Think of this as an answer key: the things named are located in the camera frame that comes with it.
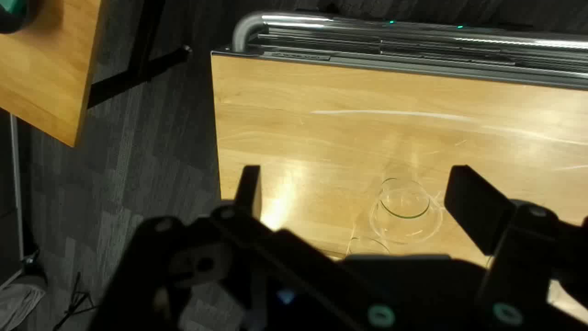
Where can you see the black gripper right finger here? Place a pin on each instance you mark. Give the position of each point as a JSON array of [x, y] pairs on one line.
[[479, 209]]

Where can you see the clear plastic cup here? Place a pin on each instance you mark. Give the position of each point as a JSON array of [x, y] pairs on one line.
[[405, 212]]

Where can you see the grey metal stand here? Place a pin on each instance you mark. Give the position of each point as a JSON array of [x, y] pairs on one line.
[[17, 185]]

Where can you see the wooden side table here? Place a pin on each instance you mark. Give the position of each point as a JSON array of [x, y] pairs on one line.
[[49, 74]]

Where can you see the black bowl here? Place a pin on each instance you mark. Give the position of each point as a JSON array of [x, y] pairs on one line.
[[17, 19]]

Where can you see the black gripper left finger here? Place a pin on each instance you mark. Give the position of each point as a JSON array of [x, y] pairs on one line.
[[249, 194]]

